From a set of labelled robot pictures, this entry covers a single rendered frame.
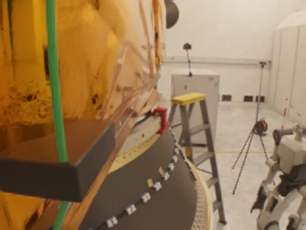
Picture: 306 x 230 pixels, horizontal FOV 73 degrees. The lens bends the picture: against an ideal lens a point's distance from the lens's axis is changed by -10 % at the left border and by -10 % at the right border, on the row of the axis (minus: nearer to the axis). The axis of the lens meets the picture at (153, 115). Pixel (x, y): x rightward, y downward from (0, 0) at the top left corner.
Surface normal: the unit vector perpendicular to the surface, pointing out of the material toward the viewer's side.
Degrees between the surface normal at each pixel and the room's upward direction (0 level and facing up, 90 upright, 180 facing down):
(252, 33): 90
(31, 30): 90
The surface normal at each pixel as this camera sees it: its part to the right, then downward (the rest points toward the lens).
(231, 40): -0.07, 0.29
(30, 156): 0.00, -0.96
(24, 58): 0.70, 0.22
